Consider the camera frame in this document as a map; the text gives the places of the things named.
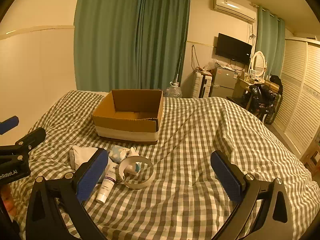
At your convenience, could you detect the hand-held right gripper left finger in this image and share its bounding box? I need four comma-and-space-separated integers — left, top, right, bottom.
25, 148, 109, 240

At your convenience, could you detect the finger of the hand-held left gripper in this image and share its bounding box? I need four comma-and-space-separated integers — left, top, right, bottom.
0, 116, 20, 135
0, 127, 47, 167

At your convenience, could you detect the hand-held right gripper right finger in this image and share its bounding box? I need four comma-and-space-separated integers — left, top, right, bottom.
210, 150, 294, 240

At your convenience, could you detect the white cream tube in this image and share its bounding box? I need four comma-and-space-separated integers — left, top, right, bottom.
96, 159, 118, 204

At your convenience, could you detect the white sock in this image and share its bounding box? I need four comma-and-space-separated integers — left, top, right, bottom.
69, 145, 99, 169

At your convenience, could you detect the blue white tissue packet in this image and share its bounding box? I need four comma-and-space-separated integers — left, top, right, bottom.
109, 145, 130, 163

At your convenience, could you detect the brown cardboard box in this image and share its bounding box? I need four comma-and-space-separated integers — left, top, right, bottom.
92, 89, 163, 145

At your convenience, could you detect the person's left hand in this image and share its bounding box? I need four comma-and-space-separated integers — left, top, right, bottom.
0, 184, 18, 222

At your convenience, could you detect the checkered blanket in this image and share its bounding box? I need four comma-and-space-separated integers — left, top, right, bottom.
10, 90, 316, 240

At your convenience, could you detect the black bag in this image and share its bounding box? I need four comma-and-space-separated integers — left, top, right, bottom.
246, 75, 283, 125

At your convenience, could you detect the wooden dressing table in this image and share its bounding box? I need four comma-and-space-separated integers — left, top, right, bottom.
232, 77, 280, 110

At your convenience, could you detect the white suitcase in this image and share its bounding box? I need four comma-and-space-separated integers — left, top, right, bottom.
192, 71, 213, 99

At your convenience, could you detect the silver small fridge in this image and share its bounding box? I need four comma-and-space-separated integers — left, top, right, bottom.
211, 66, 241, 98

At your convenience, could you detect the large clear water bottle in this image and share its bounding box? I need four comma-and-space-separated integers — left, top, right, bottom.
165, 81, 182, 98

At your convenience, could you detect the white louvered wardrobe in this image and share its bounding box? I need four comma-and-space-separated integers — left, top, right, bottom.
271, 37, 320, 155

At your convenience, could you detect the white oval mirror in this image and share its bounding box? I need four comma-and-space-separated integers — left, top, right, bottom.
251, 51, 267, 77

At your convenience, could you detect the green curtain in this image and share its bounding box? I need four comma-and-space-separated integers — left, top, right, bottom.
254, 5, 286, 78
74, 0, 142, 93
136, 0, 192, 90

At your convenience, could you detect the white air conditioner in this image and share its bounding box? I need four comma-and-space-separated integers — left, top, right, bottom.
212, 0, 257, 23

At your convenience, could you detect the hanging wall cable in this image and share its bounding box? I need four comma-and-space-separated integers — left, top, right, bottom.
191, 44, 201, 72

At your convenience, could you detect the black wall television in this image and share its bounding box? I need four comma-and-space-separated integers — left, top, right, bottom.
215, 33, 252, 64

